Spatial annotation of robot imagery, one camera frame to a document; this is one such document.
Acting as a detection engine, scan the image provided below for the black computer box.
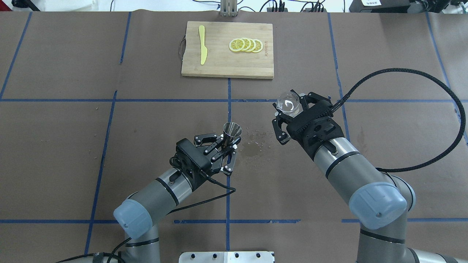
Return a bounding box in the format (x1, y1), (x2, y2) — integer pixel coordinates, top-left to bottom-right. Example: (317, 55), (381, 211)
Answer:
(349, 0), (414, 13)

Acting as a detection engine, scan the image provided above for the steel measuring jigger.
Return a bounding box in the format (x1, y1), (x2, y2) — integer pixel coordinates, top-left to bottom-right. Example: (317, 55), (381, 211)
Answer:
(223, 122), (242, 148)

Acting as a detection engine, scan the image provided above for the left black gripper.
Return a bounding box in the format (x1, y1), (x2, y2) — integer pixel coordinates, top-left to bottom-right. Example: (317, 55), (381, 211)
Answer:
(194, 133), (238, 176)

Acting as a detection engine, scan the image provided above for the clear glass shaker cup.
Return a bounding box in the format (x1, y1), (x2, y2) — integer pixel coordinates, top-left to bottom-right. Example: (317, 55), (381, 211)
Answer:
(275, 91), (303, 118)

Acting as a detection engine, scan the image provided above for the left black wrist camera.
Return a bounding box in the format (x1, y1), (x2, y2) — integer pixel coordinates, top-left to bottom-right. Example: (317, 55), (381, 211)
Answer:
(176, 138), (211, 180)

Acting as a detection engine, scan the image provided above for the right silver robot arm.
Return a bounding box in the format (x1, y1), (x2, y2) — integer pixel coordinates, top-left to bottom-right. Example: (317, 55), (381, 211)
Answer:
(272, 90), (465, 263)

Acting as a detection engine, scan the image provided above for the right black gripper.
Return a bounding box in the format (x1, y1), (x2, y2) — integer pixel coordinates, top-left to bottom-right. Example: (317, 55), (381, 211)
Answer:
(271, 92), (344, 160)

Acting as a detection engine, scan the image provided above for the white camera mast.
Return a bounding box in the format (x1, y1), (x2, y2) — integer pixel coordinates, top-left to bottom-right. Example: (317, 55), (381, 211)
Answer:
(178, 251), (275, 263)

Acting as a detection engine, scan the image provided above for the front lemon slice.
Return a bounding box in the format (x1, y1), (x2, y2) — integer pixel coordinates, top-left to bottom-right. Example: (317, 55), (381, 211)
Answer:
(229, 38), (245, 52)

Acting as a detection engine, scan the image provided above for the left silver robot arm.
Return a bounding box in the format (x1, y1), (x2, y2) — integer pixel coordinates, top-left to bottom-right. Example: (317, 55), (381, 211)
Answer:
(63, 133), (241, 263)

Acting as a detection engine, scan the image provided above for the wooden cutting board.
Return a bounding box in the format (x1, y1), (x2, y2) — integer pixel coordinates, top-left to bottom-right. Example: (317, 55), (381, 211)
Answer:
(181, 21), (274, 79)

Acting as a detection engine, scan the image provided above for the back lemon slice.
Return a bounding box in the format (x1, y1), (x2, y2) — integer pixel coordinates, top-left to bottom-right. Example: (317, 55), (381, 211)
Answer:
(252, 39), (264, 53)

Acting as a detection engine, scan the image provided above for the lemon slice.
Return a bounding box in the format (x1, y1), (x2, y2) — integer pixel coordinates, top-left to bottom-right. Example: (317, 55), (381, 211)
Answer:
(252, 39), (264, 53)
(241, 37), (253, 52)
(229, 38), (245, 52)
(246, 39), (256, 52)

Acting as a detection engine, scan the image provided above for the yellow plastic knife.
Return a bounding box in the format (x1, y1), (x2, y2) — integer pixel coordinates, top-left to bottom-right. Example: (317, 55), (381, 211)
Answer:
(198, 25), (208, 65)

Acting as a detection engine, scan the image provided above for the aluminium frame post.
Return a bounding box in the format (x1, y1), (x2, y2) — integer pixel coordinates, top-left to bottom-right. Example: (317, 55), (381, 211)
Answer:
(219, 0), (238, 17)

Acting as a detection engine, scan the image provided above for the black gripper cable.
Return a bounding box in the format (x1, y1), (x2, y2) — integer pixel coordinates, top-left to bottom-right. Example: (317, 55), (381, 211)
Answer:
(331, 68), (467, 173)

